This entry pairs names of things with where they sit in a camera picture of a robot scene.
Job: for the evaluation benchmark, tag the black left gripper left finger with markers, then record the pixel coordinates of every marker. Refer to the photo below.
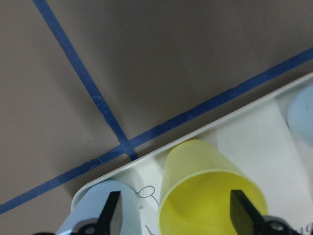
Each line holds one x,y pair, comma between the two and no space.
102,226

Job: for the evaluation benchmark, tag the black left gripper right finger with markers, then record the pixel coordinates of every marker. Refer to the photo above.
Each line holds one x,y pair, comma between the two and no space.
245,218

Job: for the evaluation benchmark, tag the yellow plastic cup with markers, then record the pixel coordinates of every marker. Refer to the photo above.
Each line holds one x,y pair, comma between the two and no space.
195,191

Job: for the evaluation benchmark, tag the light blue cup near corner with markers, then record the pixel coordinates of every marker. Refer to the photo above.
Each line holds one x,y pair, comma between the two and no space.
125,221

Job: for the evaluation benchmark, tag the light blue cup far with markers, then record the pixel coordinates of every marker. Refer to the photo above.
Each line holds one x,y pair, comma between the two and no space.
300,115

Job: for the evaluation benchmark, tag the cream serving tray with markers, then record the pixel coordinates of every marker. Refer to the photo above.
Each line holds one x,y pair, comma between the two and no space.
257,139

